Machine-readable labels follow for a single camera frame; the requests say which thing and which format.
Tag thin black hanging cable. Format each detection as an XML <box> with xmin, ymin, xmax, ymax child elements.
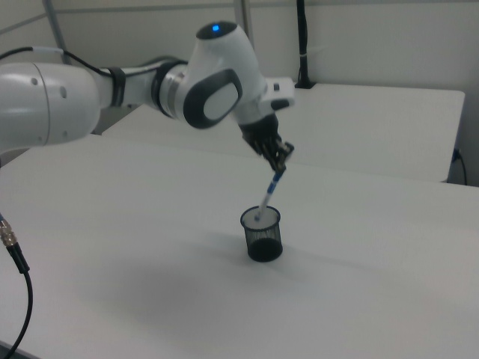
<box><xmin>452</xmin><ymin>148</ymin><xmax>469</xmax><ymax>185</ymax></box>

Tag white adjacent table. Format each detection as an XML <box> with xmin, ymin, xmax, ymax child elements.
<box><xmin>100</xmin><ymin>82</ymin><xmax>466</xmax><ymax>185</ymax></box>

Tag white vertical pipe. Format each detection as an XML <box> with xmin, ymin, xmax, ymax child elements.
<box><xmin>238</xmin><ymin>0</ymin><xmax>256</xmax><ymax>50</ymax></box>

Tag black camera pole with clamp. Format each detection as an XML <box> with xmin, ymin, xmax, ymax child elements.
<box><xmin>294</xmin><ymin>0</ymin><xmax>316</xmax><ymax>90</ymax></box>

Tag black cable with metal connector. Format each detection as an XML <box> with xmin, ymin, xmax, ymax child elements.
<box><xmin>0</xmin><ymin>210</ymin><xmax>35</xmax><ymax>355</ymax></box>

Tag blue capped white marker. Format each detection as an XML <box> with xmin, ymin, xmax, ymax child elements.
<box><xmin>254</xmin><ymin>170</ymin><xmax>286</xmax><ymax>222</ymax></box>

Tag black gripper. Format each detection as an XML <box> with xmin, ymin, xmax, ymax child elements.
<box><xmin>238</xmin><ymin>114</ymin><xmax>296</xmax><ymax>174</ymax></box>

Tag grey metal frame post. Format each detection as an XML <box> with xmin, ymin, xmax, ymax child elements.
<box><xmin>42</xmin><ymin>0</ymin><xmax>71</xmax><ymax>67</ymax></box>

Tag black cable along robot arm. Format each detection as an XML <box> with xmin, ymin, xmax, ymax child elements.
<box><xmin>0</xmin><ymin>46</ymin><xmax>160</xmax><ymax>79</ymax></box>

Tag black mesh pen cup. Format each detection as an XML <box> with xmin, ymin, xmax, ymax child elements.
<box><xmin>239</xmin><ymin>205</ymin><xmax>284</xmax><ymax>263</ymax></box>

